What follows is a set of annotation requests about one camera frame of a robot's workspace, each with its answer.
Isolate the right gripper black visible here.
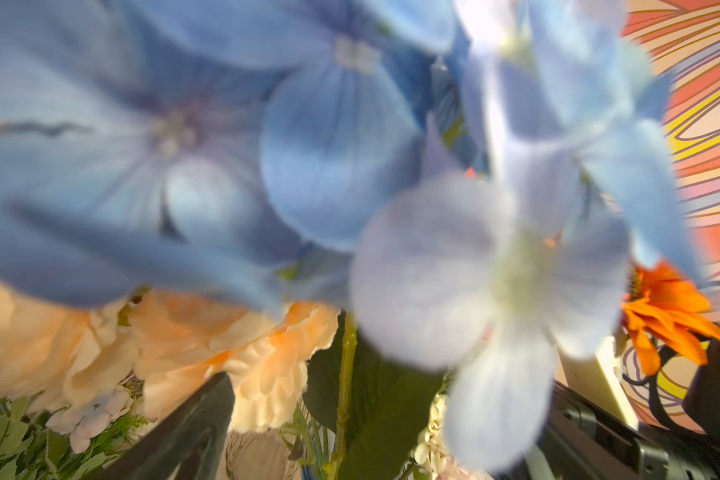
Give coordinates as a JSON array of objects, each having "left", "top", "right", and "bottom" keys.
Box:
[{"left": 503, "top": 340, "right": 720, "bottom": 479}]

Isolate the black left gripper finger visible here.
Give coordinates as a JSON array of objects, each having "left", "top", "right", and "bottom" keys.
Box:
[{"left": 95, "top": 372, "right": 235, "bottom": 480}]

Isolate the orange flower green leaves stem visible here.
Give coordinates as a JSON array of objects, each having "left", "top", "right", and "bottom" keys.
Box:
[{"left": 622, "top": 261, "right": 720, "bottom": 376}]

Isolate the cream peach rose bunch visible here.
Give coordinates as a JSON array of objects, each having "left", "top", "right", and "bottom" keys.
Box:
[{"left": 0, "top": 283, "right": 338, "bottom": 432}]

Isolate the blue hydrangea flower stem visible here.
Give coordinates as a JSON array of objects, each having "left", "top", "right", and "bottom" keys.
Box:
[{"left": 0, "top": 1, "right": 705, "bottom": 473}]

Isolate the pastel mixed flower bouquet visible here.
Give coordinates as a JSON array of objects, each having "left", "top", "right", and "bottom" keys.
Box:
[{"left": 0, "top": 377, "right": 151, "bottom": 479}]

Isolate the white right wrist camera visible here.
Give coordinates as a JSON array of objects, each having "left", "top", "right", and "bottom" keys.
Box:
[{"left": 560, "top": 336, "right": 639, "bottom": 430}]

